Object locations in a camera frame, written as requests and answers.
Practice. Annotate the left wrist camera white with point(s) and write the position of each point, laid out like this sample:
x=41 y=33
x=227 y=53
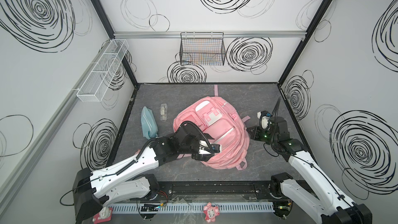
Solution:
x=205 y=149

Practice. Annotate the clear plastic pen case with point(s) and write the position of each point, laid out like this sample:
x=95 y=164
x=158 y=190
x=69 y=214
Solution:
x=163 y=112

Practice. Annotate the pink white toy left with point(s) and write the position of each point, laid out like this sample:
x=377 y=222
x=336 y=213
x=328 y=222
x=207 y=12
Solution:
x=104 y=215

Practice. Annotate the teal folded cloth pouch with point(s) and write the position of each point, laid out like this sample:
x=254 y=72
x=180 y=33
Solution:
x=149 y=126

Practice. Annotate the pink plush toy centre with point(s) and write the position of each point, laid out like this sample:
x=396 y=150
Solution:
x=211 y=212

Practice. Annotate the pink student backpack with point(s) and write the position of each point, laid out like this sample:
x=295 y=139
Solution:
x=218 y=118

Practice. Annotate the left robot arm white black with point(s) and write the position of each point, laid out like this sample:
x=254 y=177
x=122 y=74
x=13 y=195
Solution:
x=129 y=179

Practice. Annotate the white slotted cable duct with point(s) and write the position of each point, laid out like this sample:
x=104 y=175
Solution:
x=195 y=208

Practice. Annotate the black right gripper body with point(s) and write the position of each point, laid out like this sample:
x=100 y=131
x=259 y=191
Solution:
x=254 y=131

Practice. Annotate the black wire wall basket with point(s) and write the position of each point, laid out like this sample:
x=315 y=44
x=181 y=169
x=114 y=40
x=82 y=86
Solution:
x=202 y=48

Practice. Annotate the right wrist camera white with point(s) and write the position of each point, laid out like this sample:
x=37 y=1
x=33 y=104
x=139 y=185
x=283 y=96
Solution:
x=264 y=117

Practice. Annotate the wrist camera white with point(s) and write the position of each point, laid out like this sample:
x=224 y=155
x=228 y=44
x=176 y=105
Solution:
x=264 y=117
x=205 y=149

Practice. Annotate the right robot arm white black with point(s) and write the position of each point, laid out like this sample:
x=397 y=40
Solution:
x=326 y=203

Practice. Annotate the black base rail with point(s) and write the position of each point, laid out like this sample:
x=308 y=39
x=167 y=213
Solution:
x=260 y=189

